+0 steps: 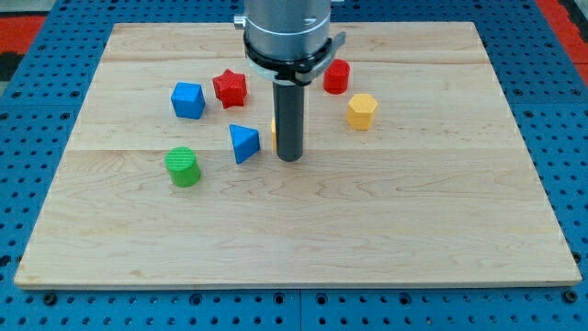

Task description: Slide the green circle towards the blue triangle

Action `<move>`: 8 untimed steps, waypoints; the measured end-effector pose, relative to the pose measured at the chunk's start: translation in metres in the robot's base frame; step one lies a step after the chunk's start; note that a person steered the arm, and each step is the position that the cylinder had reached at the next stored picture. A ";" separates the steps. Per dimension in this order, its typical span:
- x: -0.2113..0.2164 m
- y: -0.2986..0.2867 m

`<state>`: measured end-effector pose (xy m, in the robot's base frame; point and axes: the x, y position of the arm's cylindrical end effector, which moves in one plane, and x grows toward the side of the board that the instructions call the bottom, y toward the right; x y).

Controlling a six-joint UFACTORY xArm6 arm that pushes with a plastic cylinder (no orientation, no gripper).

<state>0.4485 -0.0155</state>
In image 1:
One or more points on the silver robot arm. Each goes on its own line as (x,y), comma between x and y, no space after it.
(288,42)

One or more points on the blue triangle block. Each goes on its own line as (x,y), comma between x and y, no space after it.
(245,142)

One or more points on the yellow block behind rod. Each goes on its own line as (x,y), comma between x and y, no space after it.
(273,134)

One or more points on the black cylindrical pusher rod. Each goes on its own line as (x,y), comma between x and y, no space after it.
(289,121)

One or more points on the yellow hexagon block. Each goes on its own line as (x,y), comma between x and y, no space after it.
(361,111)

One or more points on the red cylinder block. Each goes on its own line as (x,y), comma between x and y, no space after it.
(336,77)

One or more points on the red star block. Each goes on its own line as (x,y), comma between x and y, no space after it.
(230,88)

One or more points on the green cylinder block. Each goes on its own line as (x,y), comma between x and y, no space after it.
(182,166)

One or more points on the wooden board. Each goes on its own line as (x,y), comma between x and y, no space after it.
(440,192)

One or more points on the blue cube block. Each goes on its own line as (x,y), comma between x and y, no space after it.
(188,100)

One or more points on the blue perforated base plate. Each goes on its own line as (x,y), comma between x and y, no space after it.
(541,82)

